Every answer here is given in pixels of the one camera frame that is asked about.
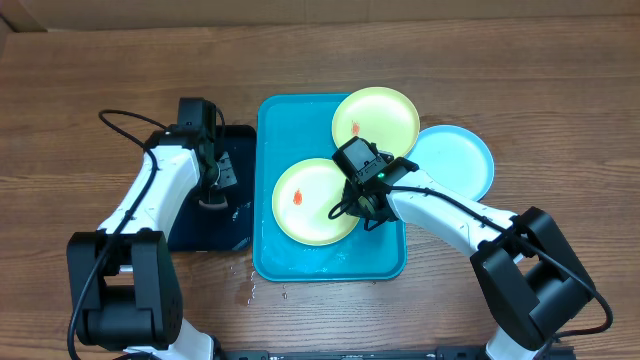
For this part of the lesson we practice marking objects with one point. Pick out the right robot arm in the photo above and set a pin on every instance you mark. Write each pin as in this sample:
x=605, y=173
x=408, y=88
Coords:
x=531, y=279

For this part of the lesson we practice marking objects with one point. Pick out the dark green sponge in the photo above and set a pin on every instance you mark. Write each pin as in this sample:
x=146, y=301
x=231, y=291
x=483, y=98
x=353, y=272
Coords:
x=213, y=206

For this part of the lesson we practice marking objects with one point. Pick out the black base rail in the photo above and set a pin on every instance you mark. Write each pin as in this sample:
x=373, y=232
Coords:
x=440, y=353

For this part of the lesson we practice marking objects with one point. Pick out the yellow-green plate bottom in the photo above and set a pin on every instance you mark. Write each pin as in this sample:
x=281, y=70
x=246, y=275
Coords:
x=302, y=199

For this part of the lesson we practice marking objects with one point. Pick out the light blue plate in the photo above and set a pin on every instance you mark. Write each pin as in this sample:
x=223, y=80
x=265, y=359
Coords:
x=455, y=158

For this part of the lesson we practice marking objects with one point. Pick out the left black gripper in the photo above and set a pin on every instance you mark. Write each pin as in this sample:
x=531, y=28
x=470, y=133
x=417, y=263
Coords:
x=229, y=176

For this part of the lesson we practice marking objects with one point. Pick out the black rectangular tray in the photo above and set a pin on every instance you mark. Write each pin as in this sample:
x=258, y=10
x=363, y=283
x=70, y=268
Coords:
x=231, y=229

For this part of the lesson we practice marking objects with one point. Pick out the teal plastic tray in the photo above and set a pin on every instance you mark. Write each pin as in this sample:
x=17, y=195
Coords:
x=292, y=128

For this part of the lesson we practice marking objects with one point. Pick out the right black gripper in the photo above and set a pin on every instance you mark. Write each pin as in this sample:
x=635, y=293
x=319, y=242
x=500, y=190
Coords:
x=355, y=207

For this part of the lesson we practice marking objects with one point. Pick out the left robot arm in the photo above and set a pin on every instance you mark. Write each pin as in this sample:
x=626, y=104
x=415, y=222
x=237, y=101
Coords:
x=125, y=292

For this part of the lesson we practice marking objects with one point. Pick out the yellow-green plate top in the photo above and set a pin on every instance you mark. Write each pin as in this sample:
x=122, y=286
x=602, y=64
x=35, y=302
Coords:
x=379, y=115

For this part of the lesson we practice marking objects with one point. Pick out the yellow-green plate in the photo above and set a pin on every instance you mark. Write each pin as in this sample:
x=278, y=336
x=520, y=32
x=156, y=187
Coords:
x=302, y=199
x=379, y=115

